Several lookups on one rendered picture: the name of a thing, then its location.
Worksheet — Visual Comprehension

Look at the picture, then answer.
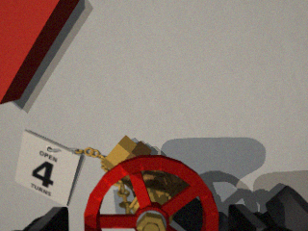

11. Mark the red rectangular block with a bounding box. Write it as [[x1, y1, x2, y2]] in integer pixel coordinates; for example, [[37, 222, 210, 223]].
[[0, 0, 80, 105]]

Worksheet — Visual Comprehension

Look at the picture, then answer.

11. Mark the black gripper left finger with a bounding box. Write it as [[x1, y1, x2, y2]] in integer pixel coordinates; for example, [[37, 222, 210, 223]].
[[14, 207, 69, 231]]

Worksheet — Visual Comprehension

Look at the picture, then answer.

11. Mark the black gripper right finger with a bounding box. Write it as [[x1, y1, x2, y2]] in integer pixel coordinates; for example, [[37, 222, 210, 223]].
[[228, 204, 292, 231]]

